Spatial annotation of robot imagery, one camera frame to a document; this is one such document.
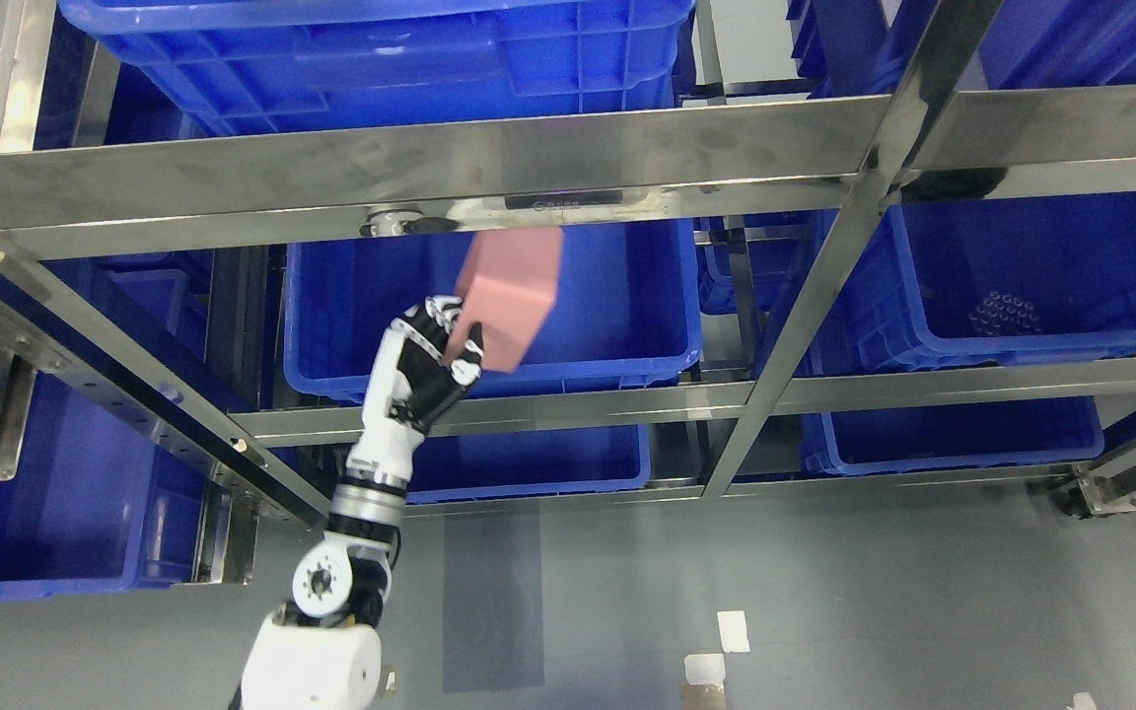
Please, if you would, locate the blue bin shelf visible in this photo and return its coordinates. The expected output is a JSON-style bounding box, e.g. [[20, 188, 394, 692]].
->
[[58, 1, 695, 136], [832, 192, 1136, 371]]

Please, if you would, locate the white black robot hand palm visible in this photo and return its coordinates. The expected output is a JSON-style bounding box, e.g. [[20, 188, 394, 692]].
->
[[344, 295, 463, 486]]

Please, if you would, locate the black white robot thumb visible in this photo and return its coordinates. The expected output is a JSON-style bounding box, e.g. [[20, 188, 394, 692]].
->
[[387, 321, 485, 432]]

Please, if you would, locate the steel shelf rack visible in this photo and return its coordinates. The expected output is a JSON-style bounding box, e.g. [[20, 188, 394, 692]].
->
[[0, 1, 1136, 599]]

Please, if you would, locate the blue bin bottom middle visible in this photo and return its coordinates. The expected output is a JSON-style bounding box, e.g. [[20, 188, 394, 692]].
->
[[407, 424, 651, 506]]

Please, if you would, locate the blue target shelf bin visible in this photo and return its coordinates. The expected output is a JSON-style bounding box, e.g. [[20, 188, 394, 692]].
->
[[284, 220, 703, 403]]

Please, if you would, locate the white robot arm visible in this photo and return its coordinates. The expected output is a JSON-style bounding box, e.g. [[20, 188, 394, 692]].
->
[[229, 296, 485, 709]]

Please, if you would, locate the blue bin right shelf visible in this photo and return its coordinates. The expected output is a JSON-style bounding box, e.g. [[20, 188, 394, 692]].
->
[[832, 192, 1136, 371]]

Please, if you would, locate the blue bin left foreground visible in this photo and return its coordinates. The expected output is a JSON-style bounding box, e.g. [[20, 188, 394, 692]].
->
[[0, 376, 206, 603]]

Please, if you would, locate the pink storage box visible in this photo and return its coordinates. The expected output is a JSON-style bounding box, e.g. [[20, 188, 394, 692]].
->
[[445, 228, 563, 373]]

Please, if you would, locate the blue bin bottom right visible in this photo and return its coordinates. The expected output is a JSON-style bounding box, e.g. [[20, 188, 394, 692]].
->
[[801, 398, 1105, 477]]

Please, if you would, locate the blue bin top shelf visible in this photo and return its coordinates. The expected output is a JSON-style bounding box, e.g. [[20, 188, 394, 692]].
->
[[58, 1, 695, 136]]

